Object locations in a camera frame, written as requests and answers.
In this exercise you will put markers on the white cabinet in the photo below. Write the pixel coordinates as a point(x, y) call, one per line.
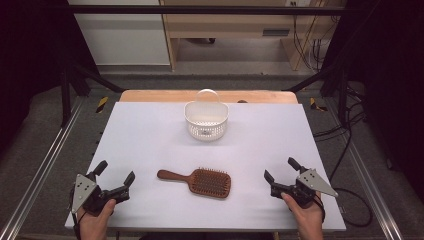
point(123, 40)

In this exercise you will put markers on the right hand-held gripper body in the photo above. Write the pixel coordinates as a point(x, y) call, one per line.
point(305, 191)

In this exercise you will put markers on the yellow black tape strip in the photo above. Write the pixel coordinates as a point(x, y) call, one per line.
point(315, 104)
point(102, 104)

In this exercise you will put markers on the person's right hand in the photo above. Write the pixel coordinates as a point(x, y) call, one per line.
point(308, 221)

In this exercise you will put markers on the brown wooden hairbrush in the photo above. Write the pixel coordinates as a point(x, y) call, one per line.
point(210, 183)

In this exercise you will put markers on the black frame strut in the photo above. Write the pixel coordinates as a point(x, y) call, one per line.
point(341, 96)
point(65, 100)

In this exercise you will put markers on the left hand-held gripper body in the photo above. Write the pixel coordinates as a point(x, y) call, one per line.
point(90, 196)

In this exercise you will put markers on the white board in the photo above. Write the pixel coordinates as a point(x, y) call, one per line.
point(150, 140)

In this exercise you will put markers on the white perforated plastic basket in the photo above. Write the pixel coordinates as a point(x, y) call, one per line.
point(206, 125)

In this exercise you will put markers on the light wooden desk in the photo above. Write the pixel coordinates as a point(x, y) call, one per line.
point(233, 25)

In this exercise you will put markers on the black horizontal frame bar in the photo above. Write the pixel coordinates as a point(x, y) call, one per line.
point(200, 10)

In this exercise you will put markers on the light wooden table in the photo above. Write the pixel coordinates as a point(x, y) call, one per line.
point(160, 96)

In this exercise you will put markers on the aluminium floor rail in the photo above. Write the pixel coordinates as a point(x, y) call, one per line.
point(43, 166)
point(370, 186)

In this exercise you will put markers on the person's left hand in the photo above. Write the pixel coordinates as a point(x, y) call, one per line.
point(95, 225)

